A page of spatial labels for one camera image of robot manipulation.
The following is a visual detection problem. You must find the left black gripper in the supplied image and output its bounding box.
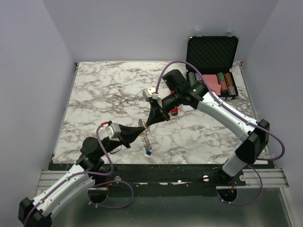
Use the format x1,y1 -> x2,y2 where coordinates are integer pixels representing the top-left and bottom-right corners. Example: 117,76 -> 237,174
98,123 -> 145,157

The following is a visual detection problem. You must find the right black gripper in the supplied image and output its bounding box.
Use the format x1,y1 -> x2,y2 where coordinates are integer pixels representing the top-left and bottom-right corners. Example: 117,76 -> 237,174
146,90 -> 182,126

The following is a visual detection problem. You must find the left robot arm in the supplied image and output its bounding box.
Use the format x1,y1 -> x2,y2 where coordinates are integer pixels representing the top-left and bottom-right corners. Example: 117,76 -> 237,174
18,121 -> 145,227

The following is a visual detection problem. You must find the red glitter microphone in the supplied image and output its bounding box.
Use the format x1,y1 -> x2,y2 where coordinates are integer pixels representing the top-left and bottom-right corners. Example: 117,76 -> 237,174
170,107 -> 178,116

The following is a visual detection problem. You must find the pink playing cards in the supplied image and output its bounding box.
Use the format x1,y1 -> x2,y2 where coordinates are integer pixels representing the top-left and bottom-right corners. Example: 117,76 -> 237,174
203,74 -> 221,96

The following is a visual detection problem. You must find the black poker chip case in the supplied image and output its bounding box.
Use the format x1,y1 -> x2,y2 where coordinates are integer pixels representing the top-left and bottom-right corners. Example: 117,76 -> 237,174
186,36 -> 239,100

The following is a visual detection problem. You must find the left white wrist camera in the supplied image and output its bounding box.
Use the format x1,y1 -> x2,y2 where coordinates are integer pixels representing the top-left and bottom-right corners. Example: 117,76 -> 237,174
106,123 -> 121,141

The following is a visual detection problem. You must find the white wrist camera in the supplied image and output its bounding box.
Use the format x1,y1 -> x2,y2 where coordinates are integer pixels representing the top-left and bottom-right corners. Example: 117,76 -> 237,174
143,87 -> 161,102
106,123 -> 121,141

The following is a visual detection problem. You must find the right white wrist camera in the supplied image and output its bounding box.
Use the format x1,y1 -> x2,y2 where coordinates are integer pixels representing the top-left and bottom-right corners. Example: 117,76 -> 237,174
143,87 -> 161,102

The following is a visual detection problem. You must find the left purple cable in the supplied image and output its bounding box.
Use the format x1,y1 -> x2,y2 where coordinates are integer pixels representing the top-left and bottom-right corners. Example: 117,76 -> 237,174
23,121 -> 134,227

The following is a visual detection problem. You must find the purple cable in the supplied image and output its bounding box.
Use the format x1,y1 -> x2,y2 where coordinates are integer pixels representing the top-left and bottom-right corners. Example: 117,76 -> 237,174
23,121 -> 134,227
156,61 -> 285,206

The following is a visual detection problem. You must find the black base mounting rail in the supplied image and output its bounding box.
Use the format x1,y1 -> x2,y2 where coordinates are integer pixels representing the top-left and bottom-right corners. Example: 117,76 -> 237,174
89,164 -> 246,198

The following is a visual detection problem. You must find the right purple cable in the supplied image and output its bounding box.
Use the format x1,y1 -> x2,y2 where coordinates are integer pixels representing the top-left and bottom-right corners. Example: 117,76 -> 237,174
156,61 -> 285,206

